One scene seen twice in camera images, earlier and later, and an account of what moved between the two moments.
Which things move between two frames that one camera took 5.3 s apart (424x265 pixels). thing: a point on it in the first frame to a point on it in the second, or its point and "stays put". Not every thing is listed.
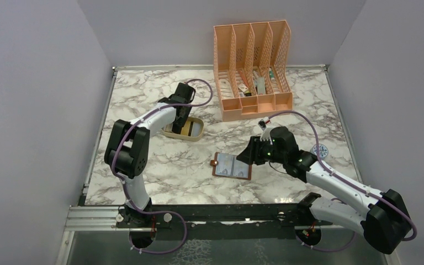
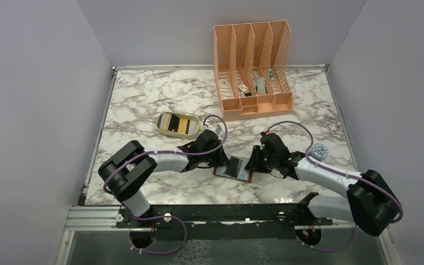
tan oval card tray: x=192 y=131 stays put
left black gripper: x=180 y=122 to x=222 y=159
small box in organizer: x=243 y=87 stays put
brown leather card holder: x=226 y=164 stays put
